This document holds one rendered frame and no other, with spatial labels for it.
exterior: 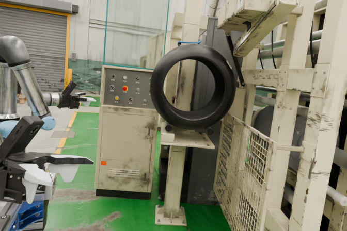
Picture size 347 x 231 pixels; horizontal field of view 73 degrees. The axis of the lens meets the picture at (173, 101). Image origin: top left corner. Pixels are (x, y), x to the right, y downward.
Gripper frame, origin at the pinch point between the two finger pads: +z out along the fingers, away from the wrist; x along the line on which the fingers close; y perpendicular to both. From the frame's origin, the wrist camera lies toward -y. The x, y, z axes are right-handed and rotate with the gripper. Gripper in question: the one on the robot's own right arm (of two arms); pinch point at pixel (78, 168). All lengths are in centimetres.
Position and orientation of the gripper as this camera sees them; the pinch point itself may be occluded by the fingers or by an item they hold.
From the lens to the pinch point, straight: 52.3
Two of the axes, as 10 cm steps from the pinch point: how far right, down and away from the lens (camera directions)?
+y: -1.2, 9.9, -0.1
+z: 9.9, 1.2, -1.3
